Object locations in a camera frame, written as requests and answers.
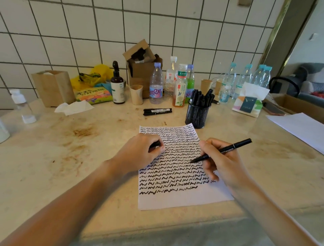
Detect person's left hand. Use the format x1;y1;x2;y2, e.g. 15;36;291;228
109;133;166;176

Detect person's right hand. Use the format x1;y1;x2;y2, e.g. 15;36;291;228
199;138;251;195

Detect black marker pen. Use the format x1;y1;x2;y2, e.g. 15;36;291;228
190;138;252;164

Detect person's right forearm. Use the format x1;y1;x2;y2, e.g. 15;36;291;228
232;177;322;246

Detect person's left forearm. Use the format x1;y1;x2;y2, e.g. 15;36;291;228
0;160;125;246

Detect white paper with black squiggles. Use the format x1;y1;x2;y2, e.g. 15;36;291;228
138;123;235;211

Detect black mesh pen holder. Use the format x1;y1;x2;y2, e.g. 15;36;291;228
185;101;211;129

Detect beige paper cup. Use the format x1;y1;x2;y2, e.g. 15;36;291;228
129;84;144;105

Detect orange tea bottle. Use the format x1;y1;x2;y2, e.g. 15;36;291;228
172;64;188;108

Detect water bottle with pink label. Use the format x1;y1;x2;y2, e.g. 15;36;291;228
149;62;164;105

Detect bunch of black markers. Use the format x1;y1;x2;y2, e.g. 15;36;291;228
189;88;216;107

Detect small clear bottle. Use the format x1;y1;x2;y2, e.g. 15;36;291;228
219;85;232;103

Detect dark brown pump bottle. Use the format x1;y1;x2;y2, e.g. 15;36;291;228
110;60;126;105

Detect pastel tissue pack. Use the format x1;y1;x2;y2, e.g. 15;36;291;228
232;82;271;118

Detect clear bottle with white cap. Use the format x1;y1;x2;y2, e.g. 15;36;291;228
164;56;178;98

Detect green label bottle purple cap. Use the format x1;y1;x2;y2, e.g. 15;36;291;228
186;64;195;104

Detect open brown cardboard box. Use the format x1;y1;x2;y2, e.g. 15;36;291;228
123;39;163;99

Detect colourful snack packet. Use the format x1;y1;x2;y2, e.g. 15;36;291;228
74;87;114;105

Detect dark smartphone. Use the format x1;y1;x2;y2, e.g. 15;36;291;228
262;101;287;117

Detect water bottle with blue cap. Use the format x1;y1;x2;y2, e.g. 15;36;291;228
233;64;253;99
253;64;267;85
224;62;237;89
260;66;273;89

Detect crumpled white tissue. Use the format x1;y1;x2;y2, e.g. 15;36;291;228
54;100;95;116

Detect yellow plastic bag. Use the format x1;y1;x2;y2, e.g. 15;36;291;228
70;64;114;91

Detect blank white paper sheet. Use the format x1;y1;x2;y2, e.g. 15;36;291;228
265;113;324;155

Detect black chair armrest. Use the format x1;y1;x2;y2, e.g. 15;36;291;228
268;76;305;98

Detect shallow brown cardboard box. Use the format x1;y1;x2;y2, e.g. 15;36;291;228
263;93;324;117

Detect brown paper bag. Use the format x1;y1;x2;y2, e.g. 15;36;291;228
31;70;76;108

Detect grey sofa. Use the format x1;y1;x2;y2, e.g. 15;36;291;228
280;63;324;102

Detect clear plastic bottle white cap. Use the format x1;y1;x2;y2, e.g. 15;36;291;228
9;88;37;124

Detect white translucent container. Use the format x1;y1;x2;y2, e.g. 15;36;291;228
0;119;11;144

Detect golden door frame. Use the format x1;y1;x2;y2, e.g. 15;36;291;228
263;0;318;78

